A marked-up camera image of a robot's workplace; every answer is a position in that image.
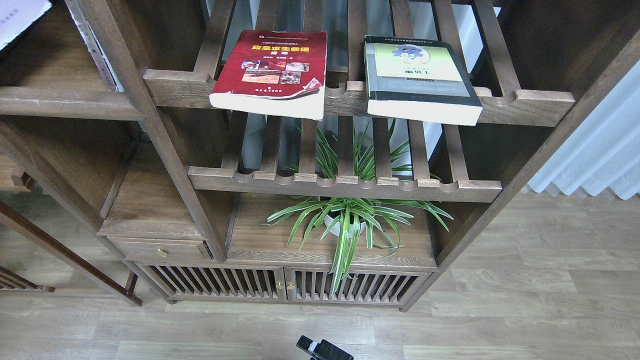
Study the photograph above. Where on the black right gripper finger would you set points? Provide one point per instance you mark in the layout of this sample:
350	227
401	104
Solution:
323	350

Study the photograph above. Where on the green and black book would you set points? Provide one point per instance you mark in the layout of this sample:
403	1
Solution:
418	79

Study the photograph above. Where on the pale purple book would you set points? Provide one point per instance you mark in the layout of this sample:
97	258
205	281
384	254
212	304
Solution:
17	15

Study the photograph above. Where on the brass drawer knob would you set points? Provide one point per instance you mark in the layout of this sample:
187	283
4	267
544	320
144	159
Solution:
161	252

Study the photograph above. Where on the dark wooden bookshelf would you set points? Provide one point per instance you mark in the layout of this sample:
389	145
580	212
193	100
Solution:
155	166

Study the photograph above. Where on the green spider plant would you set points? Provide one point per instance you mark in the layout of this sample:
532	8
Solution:
350	216

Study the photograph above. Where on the red cover book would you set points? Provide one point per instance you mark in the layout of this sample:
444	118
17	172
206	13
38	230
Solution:
275	74

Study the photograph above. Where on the white curtain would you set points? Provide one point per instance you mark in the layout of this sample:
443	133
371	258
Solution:
603	153

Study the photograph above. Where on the worn white standing book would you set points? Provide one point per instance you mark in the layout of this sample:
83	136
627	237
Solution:
94	47

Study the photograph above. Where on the wooden chair frame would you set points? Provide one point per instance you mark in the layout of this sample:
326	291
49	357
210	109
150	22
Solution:
12	283

